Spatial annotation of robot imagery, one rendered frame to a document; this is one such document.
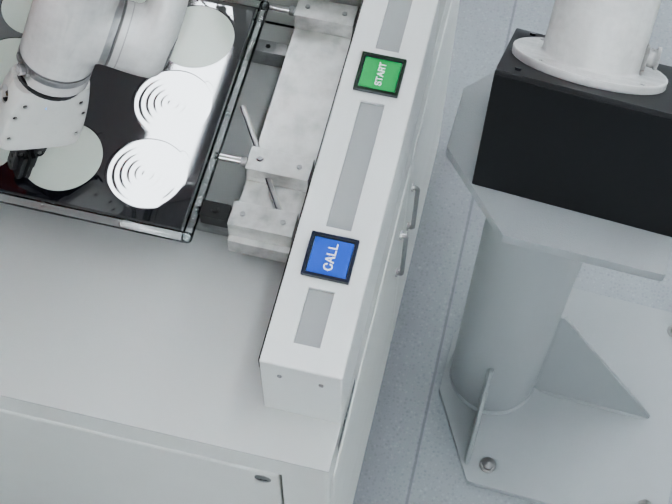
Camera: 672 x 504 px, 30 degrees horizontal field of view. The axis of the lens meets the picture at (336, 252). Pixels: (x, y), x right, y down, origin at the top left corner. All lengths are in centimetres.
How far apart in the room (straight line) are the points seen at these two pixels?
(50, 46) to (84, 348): 38
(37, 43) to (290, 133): 37
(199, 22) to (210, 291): 36
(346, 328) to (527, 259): 50
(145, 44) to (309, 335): 36
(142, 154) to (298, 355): 36
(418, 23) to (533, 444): 101
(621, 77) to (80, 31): 62
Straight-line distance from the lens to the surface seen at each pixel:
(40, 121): 148
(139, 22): 137
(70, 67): 140
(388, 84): 154
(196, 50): 166
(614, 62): 151
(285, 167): 154
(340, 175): 148
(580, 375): 230
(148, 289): 158
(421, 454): 235
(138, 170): 157
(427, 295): 248
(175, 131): 159
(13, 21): 173
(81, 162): 159
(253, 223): 151
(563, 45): 151
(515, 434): 237
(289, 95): 164
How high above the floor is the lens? 222
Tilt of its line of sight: 62 degrees down
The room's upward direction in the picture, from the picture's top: 1 degrees clockwise
